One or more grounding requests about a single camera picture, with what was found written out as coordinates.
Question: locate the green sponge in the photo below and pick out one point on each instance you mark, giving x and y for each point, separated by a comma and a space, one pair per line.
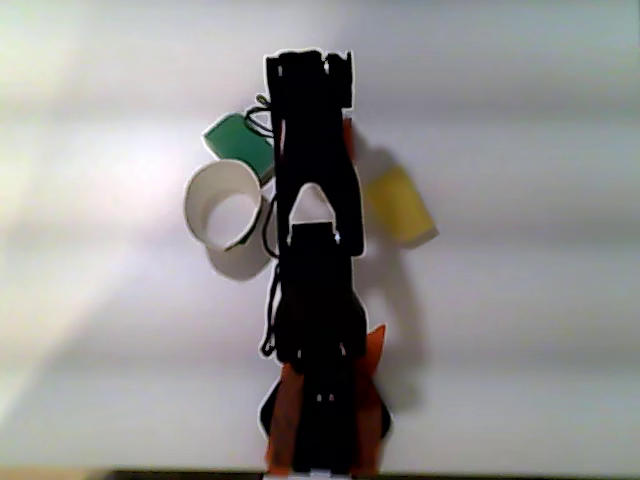
237, 145

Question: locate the white cup with green band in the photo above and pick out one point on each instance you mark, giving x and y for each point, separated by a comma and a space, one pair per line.
215, 200

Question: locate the yellow sponge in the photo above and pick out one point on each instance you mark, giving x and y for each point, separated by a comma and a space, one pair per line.
400, 205

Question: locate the orange tape strip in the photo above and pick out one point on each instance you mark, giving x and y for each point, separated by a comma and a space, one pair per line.
284, 420
372, 400

